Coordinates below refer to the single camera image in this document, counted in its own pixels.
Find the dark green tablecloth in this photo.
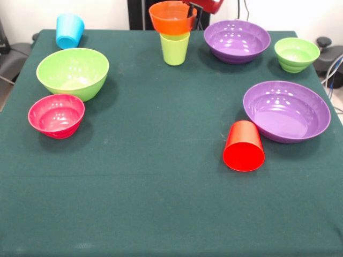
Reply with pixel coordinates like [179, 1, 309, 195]
[0, 28, 343, 257]

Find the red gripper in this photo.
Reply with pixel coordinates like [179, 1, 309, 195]
[180, 0, 225, 31]

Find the black chair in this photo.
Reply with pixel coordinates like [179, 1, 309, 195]
[315, 36, 343, 89]
[0, 18, 40, 84]

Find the small green bowl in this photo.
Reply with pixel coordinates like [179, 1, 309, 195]
[274, 37, 321, 73]

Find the blue cup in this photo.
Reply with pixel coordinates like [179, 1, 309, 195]
[55, 13, 85, 51]

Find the yellow-green cup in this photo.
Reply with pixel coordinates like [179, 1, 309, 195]
[159, 31, 191, 66]

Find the pink bowl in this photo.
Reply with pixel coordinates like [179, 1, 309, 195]
[27, 93, 86, 140]

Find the large green bowl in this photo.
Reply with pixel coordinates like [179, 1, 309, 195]
[36, 47, 110, 103]

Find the blue cable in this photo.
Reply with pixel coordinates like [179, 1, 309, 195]
[327, 53, 343, 90]

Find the purple bowl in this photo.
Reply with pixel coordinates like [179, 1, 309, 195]
[203, 20, 271, 65]
[243, 80, 332, 144]

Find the black cable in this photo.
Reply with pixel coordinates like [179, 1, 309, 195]
[237, 0, 251, 22]

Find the red cup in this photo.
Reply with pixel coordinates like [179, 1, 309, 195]
[222, 120, 266, 172]

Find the white cable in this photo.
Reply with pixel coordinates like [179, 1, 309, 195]
[320, 60, 343, 85]

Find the orange bowl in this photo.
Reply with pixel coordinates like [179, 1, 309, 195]
[148, 0, 198, 36]

